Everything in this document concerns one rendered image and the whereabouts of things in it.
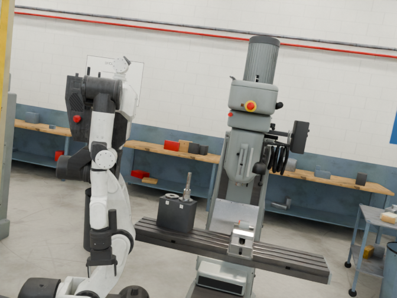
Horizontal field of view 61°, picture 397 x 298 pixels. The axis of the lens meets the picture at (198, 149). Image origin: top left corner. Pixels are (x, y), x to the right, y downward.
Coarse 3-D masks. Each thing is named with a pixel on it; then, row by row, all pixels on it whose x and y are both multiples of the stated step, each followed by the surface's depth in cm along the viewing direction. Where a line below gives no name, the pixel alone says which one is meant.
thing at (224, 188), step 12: (228, 132) 251; (216, 180) 248; (228, 180) 243; (252, 180) 240; (264, 180) 239; (216, 192) 246; (228, 192) 244; (240, 192) 243; (252, 192) 241; (264, 192) 242; (252, 204) 241; (264, 204) 252; (252, 276) 251
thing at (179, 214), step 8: (160, 200) 216; (168, 200) 214; (176, 200) 214; (184, 200) 212; (192, 200) 215; (160, 208) 217; (168, 208) 214; (176, 208) 212; (184, 208) 210; (192, 208) 213; (160, 216) 217; (168, 216) 215; (176, 216) 213; (184, 216) 211; (192, 216) 216; (160, 224) 217; (168, 224) 215; (176, 224) 213; (184, 224) 211; (192, 224) 219; (184, 232) 211
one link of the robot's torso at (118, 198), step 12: (108, 180) 154; (120, 180) 170; (108, 192) 155; (120, 192) 156; (108, 204) 158; (120, 204) 158; (120, 216) 161; (120, 228) 162; (132, 228) 168; (132, 240) 162
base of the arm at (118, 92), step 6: (84, 78) 130; (84, 84) 129; (120, 84) 132; (84, 90) 130; (114, 90) 131; (120, 90) 133; (84, 96) 132; (114, 96) 132; (120, 96) 135; (84, 102) 135; (90, 102) 135; (120, 102) 138
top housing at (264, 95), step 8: (240, 80) 178; (232, 88) 180; (240, 88) 177; (248, 88) 177; (256, 88) 176; (264, 88) 175; (272, 88) 175; (232, 96) 180; (240, 96) 178; (248, 96) 177; (256, 96) 176; (264, 96) 176; (272, 96) 176; (232, 104) 180; (240, 104) 178; (256, 104) 177; (264, 104) 176; (272, 104) 177; (256, 112) 179; (264, 112) 177; (272, 112) 178
